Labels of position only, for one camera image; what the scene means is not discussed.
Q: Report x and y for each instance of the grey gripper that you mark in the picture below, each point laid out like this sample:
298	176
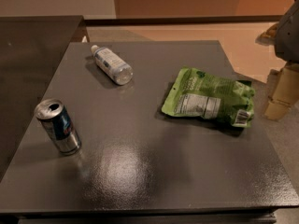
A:
288	36

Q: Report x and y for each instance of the clear blue-label plastic bottle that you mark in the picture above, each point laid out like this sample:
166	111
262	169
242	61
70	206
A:
114	66

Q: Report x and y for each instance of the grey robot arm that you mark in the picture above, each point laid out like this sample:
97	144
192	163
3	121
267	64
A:
287	37

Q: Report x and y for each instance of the green snack bag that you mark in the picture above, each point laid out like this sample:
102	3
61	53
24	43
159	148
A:
198	94

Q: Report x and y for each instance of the blue silver energy drink can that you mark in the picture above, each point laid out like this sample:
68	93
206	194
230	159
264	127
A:
53	116

